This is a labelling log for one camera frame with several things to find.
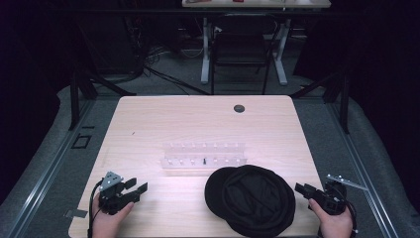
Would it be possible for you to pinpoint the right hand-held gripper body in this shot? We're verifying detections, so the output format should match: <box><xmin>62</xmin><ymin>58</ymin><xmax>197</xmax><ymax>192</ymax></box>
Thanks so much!
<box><xmin>308</xmin><ymin>174</ymin><xmax>369</xmax><ymax>216</ymax></box>

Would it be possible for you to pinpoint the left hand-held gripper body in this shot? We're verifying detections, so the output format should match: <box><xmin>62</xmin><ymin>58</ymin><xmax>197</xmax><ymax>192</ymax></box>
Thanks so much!
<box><xmin>98</xmin><ymin>171</ymin><xmax>142</xmax><ymax>216</ymax></box>

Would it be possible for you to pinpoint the black hat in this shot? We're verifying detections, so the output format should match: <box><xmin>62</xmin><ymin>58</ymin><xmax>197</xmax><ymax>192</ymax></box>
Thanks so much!
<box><xmin>204</xmin><ymin>164</ymin><xmax>297</xmax><ymax>238</ymax></box>

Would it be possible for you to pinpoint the person's right hand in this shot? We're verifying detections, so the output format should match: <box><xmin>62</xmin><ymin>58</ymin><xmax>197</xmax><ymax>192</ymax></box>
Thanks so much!
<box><xmin>308</xmin><ymin>198</ymin><xmax>354</xmax><ymax>238</ymax></box>

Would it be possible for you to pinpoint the person's left hand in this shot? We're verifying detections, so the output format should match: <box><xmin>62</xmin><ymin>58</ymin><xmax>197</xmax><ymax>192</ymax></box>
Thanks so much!
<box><xmin>91</xmin><ymin>193</ymin><xmax>135</xmax><ymax>238</ymax></box>

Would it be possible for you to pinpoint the clear acrylic peg rack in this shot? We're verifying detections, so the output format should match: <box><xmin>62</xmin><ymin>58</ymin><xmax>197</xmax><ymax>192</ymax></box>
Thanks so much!
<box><xmin>159</xmin><ymin>142</ymin><xmax>249</xmax><ymax>171</ymax></box>

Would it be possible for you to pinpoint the white-legged desk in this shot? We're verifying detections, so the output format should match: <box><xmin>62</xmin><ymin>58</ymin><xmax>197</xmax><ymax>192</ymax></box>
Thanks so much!
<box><xmin>181</xmin><ymin>0</ymin><xmax>332</xmax><ymax>85</ymax></box>

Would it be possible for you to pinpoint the black chair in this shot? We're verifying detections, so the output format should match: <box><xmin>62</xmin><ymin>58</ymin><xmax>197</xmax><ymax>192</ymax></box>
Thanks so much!
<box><xmin>209</xmin><ymin>13</ymin><xmax>279</xmax><ymax>96</ymax></box>

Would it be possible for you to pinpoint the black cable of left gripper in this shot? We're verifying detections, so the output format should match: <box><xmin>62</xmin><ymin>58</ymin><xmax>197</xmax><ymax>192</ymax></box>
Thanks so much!
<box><xmin>87</xmin><ymin>178</ymin><xmax>104</xmax><ymax>238</ymax></box>

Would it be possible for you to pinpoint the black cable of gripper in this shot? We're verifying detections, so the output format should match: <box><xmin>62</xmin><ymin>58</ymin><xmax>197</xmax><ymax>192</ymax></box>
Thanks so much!
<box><xmin>343</xmin><ymin>197</ymin><xmax>360</xmax><ymax>238</ymax></box>
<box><xmin>87</xmin><ymin>178</ymin><xmax>104</xmax><ymax>238</ymax></box>

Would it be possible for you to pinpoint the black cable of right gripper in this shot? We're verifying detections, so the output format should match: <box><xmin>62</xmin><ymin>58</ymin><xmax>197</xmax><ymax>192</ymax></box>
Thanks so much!
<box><xmin>343</xmin><ymin>197</ymin><xmax>360</xmax><ymax>238</ymax></box>

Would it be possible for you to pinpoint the metal floor rail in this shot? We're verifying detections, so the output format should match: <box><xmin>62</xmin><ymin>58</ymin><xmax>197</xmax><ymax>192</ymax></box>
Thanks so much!
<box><xmin>6</xmin><ymin>98</ymin><xmax>97</xmax><ymax>238</ymax></box>
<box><xmin>325</xmin><ymin>98</ymin><xmax>400</xmax><ymax>238</ymax></box>

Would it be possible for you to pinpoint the black metal stand frame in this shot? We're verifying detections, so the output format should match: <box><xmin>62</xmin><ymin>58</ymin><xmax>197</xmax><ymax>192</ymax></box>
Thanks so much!
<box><xmin>289</xmin><ymin>67</ymin><xmax>352</xmax><ymax>135</ymax></box>
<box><xmin>68</xmin><ymin>65</ymin><xmax>137</xmax><ymax>131</ymax></box>

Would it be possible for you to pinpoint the bundle of floor cables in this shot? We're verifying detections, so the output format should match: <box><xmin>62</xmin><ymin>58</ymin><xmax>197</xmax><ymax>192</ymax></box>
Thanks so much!
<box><xmin>125</xmin><ymin>16</ymin><xmax>212</xmax><ymax>96</ymax></box>

